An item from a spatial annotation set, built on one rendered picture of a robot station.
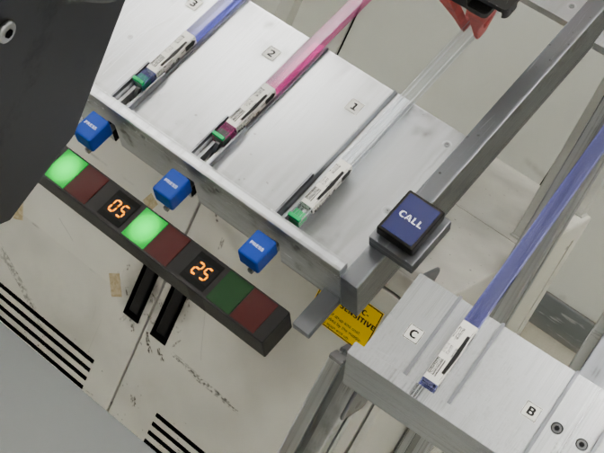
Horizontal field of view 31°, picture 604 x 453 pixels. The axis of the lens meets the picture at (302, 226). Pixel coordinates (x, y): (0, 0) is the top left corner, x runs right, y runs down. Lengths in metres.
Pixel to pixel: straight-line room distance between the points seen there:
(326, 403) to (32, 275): 0.72
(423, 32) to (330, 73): 1.96
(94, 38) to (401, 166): 0.62
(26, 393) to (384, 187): 0.39
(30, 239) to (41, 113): 1.18
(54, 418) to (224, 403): 0.65
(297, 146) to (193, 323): 0.48
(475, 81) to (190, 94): 1.96
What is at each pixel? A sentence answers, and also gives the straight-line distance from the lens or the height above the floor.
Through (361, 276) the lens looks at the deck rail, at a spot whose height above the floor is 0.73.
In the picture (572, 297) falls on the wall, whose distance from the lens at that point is 3.03.
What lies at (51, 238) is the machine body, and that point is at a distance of 1.65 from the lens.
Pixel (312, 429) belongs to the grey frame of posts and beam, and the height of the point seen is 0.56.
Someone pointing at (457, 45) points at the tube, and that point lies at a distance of 1.15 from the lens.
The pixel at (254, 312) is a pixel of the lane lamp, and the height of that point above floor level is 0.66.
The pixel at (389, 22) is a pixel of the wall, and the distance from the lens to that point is 3.14.
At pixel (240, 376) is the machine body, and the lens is 1.49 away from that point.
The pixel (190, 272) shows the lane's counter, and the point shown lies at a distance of 1.05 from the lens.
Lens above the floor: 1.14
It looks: 23 degrees down
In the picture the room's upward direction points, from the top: 26 degrees clockwise
